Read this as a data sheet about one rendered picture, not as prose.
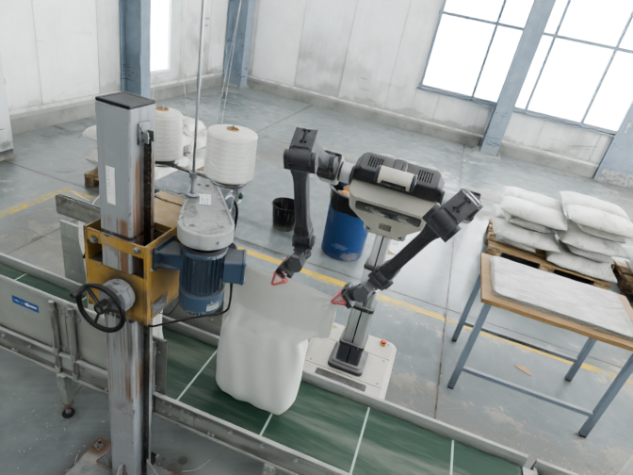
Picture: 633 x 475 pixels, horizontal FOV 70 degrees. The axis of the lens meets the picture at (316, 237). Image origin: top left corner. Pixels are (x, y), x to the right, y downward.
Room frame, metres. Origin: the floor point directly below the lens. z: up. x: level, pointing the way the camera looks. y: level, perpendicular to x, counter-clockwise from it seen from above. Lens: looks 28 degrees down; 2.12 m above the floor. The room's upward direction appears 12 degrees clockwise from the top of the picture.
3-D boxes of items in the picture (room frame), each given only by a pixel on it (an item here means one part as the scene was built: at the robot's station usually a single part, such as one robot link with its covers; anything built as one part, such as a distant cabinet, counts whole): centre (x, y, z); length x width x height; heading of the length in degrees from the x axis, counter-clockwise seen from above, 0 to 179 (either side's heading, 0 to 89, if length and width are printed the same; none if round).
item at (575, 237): (4.28, -2.71, 0.45); 0.66 x 0.42 x 0.13; 83
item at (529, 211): (4.43, -2.12, 0.57); 0.66 x 0.42 x 0.13; 70
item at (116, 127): (1.25, 0.60, 0.88); 0.12 x 0.11 x 1.74; 168
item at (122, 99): (1.25, 0.60, 1.76); 0.12 x 0.11 x 0.01; 168
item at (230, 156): (1.41, 0.33, 1.61); 0.17 x 0.17 x 0.17
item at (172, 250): (1.24, 0.44, 1.27); 0.12 x 0.09 x 0.09; 168
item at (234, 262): (1.28, 0.25, 1.25); 0.10 x 0.08 x 0.12; 13
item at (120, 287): (1.15, 0.60, 1.14); 0.11 x 0.06 x 0.11; 78
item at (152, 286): (1.34, 0.58, 1.18); 0.34 x 0.25 x 0.31; 168
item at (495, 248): (4.55, -2.47, 0.07); 1.20 x 0.82 x 0.14; 76
